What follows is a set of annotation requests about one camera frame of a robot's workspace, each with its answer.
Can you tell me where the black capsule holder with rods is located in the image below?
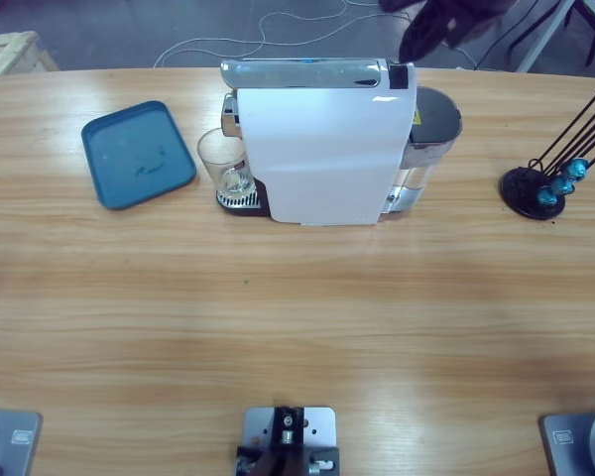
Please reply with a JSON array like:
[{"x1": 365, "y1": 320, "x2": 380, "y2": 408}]
[{"x1": 499, "y1": 81, "x2": 595, "y2": 221}]

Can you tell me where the clear drinking glass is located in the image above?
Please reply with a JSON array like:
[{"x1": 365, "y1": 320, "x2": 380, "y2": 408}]
[{"x1": 196, "y1": 127, "x2": 258, "y2": 198}]

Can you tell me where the black floor cable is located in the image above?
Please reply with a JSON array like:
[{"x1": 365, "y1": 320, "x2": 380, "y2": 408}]
[{"x1": 474, "y1": 14, "x2": 536, "y2": 69}]

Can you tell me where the white floor cable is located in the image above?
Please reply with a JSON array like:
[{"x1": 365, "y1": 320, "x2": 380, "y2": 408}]
[{"x1": 152, "y1": 0, "x2": 478, "y2": 70}]

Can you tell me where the grey centre mount plate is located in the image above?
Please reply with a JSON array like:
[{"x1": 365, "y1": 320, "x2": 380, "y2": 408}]
[{"x1": 235, "y1": 406, "x2": 341, "y2": 476}]

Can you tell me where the chrome coffee machine lever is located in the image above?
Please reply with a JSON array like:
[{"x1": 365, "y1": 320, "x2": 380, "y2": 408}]
[{"x1": 219, "y1": 58, "x2": 382, "y2": 89}]

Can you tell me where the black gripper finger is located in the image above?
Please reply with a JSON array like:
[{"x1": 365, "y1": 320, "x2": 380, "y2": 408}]
[
  {"x1": 379, "y1": 0, "x2": 460, "y2": 63},
  {"x1": 445, "y1": 0, "x2": 517, "y2": 50}
]

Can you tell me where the clear water tank black lid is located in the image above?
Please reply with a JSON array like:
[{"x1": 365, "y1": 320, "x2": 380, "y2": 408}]
[{"x1": 400, "y1": 84, "x2": 463, "y2": 192}]

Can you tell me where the white capsule coffee machine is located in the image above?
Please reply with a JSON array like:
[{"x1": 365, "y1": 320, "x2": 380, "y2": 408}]
[{"x1": 215, "y1": 58, "x2": 420, "y2": 227}]

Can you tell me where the arm grey base plate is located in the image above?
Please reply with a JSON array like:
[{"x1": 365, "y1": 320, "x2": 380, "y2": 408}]
[
  {"x1": 538, "y1": 406, "x2": 595, "y2": 476},
  {"x1": 0, "y1": 406, "x2": 45, "y2": 476}
]

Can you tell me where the teal plastic tray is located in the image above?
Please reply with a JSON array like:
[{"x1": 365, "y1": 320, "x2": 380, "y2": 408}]
[{"x1": 80, "y1": 100, "x2": 198, "y2": 211}]

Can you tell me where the white metal table leg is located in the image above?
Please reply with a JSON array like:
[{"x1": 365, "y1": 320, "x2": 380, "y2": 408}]
[{"x1": 517, "y1": 0, "x2": 576, "y2": 74}]

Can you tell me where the light wooden crate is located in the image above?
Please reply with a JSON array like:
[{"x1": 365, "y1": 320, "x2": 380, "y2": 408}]
[{"x1": 0, "y1": 30, "x2": 60, "y2": 78}]

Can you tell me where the black metal chair frame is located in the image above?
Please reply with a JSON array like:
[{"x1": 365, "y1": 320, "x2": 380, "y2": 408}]
[{"x1": 563, "y1": 0, "x2": 595, "y2": 66}]

